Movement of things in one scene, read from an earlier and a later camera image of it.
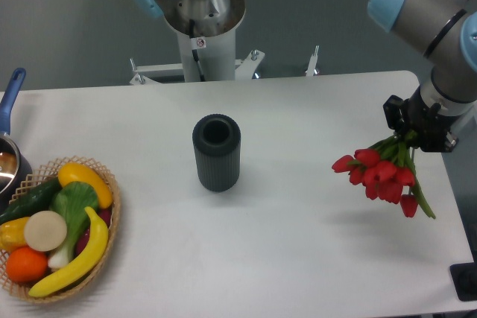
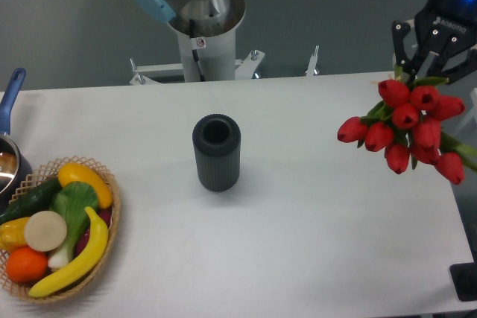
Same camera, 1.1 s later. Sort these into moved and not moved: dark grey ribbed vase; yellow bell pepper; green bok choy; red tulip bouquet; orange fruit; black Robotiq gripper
Moved: red tulip bouquet; black Robotiq gripper
Not moved: yellow bell pepper; orange fruit; green bok choy; dark grey ribbed vase
